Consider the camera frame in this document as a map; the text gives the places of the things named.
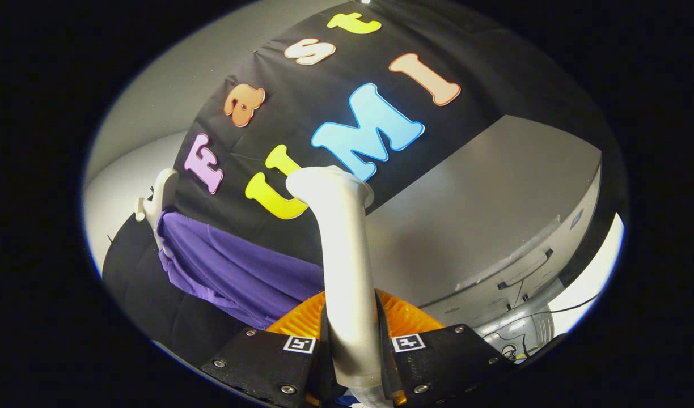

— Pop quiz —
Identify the purple jacket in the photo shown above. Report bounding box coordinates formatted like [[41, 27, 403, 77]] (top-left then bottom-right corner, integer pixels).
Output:
[[157, 210, 326, 330]]

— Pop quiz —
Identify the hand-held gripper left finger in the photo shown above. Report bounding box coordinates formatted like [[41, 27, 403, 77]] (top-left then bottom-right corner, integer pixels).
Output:
[[202, 289, 348, 408]]

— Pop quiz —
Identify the grey drawer cabinet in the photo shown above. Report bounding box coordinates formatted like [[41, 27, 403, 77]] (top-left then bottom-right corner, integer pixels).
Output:
[[365, 115, 603, 330]]

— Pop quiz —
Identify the grey garment steamer base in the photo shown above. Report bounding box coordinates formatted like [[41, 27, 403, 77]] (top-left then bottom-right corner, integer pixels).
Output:
[[477, 303, 555, 363]]

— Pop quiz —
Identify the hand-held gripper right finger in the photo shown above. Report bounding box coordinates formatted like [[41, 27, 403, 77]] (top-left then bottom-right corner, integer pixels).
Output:
[[375, 289, 515, 408]]

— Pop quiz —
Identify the white clothes hanger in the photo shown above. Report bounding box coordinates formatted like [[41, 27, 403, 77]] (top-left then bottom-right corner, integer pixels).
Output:
[[134, 168, 180, 245]]

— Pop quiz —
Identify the white garment steamer head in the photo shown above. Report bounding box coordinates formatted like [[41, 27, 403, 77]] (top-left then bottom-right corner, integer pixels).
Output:
[[286, 166, 383, 389]]

